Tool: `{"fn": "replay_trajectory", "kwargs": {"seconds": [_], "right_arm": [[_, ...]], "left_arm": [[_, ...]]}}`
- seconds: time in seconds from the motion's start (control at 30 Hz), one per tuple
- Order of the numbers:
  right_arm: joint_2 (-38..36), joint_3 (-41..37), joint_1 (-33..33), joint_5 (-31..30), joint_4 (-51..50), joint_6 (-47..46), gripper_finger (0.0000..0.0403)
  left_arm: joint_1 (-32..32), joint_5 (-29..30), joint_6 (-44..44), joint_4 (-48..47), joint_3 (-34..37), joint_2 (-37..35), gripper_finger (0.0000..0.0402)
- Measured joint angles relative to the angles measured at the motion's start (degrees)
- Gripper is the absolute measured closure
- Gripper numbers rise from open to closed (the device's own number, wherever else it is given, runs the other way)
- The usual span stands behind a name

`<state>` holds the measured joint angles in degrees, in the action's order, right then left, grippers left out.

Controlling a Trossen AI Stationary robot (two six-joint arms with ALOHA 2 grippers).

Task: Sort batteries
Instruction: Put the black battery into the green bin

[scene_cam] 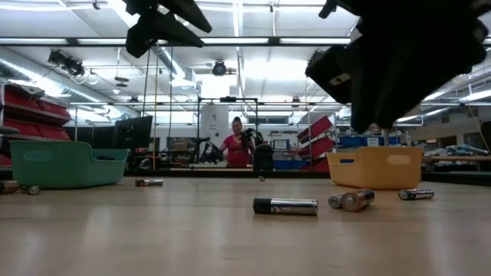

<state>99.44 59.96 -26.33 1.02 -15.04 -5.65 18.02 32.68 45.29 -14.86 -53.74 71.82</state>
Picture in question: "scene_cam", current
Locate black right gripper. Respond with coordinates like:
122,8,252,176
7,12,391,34
351,0,491,134

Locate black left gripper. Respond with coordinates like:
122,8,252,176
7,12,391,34
122,0,213,59

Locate silver black battery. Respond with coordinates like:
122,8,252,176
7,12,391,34
397,188,436,202
134,179,165,188
340,189,376,213
252,197,319,216
328,193,346,210

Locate blue storage bins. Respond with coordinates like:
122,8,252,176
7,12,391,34
337,135,403,149

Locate yellow plastic bin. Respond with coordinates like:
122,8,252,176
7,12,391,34
325,146,424,191

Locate tilted red bin rack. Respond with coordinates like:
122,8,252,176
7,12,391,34
297,114,335,173

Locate wooden background table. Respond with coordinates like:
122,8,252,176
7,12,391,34
421,143,491,173

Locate black ceiling spotlight cluster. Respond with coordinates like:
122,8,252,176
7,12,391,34
47,48,86,77

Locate white pillar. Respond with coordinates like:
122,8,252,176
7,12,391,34
199,103,230,149

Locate black monitor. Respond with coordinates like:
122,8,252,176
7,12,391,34
112,115,154,150

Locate person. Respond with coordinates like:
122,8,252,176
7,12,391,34
219,116,256,169

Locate red bin shelf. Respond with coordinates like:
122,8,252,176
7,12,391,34
0,82,73,168

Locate green plastic bin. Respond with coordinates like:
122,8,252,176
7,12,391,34
9,140,130,190

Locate small dark cylinder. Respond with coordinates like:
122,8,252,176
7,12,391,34
18,184,41,196

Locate brown cylinder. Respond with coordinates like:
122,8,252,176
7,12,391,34
0,179,20,196

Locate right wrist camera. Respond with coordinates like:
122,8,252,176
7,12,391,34
305,44,354,105

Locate round black ceiling camera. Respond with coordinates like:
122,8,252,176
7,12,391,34
211,60,228,77

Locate black overhead frame beam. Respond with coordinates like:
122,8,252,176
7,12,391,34
0,36,358,48

